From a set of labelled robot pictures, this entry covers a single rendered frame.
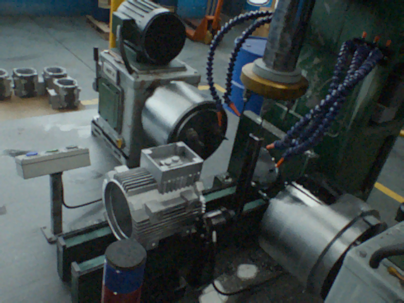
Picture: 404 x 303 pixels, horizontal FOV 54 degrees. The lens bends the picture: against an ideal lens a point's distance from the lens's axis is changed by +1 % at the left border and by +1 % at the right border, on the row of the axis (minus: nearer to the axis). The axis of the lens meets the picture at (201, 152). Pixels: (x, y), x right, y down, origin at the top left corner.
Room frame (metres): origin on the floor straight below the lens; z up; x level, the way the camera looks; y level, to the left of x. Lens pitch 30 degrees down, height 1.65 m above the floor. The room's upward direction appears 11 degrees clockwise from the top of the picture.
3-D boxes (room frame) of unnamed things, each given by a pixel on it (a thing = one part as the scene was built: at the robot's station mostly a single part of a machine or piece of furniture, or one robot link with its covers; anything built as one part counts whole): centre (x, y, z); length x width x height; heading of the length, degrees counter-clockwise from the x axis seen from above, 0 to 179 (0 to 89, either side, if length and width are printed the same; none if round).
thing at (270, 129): (1.10, -0.24, 0.97); 0.30 x 0.11 x 0.34; 42
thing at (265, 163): (1.06, -0.19, 1.01); 0.15 x 0.02 x 0.15; 42
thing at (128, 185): (0.80, 0.10, 1.01); 0.20 x 0.19 x 0.19; 132
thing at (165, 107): (1.26, 0.11, 1.04); 0.37 x 0.25 x 0.25; 42
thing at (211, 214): (0.85, -0.22, 0.92); 0.45 x 0.13 x 0.24; 132
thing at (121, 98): (1.44, 0.27, 0.99); 0.35 x 0.31 x 0.37; 42
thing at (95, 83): (1.48, 0.44, 1.07); 0.08 x 0.07 x 0.20; 132
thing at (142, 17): (1.45, 0.32, 1.16); 0.33 x 0.26 x 0.42; 42
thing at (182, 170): (0.83, 0.07, 1.11); 0.12 x 0.11 x 0.07; 132
